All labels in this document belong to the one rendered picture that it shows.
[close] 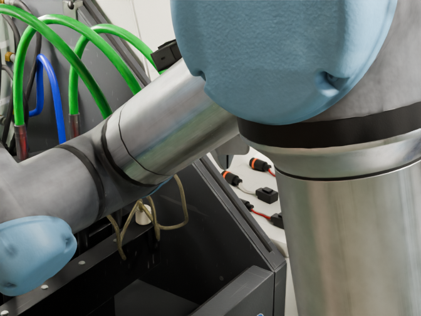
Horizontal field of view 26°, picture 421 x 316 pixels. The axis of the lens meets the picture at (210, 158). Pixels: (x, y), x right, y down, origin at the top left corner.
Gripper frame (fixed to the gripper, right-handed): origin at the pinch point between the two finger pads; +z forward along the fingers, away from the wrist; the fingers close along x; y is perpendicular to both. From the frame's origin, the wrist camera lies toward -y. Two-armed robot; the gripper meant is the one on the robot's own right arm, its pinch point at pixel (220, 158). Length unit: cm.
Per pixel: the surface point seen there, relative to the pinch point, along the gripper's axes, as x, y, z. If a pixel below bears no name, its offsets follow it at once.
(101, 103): -4.2, -15.7, -5.1
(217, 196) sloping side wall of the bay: 19.4, -14.0, 18.4
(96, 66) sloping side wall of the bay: 19.3, -37.9, 1.6
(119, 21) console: 23.3, -36.0, -5.3
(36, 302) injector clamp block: -11.0, -24.1, 25.2
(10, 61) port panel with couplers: 17, -56, 4
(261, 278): 16.7, -3.7, 28.2
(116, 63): 3.7, -19.8, -7.4
